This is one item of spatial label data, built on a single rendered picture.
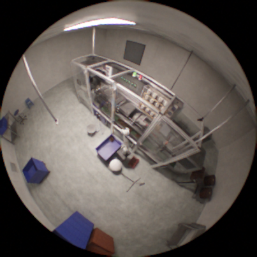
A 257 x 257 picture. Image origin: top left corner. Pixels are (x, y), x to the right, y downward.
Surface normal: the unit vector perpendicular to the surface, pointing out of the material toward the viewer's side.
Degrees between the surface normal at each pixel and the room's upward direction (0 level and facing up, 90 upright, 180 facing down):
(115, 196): 0
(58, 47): 90
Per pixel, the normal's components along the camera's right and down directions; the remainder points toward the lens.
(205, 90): -0.64, 0.61
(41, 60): 0.75, 0.63
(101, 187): 0.18, -0.49
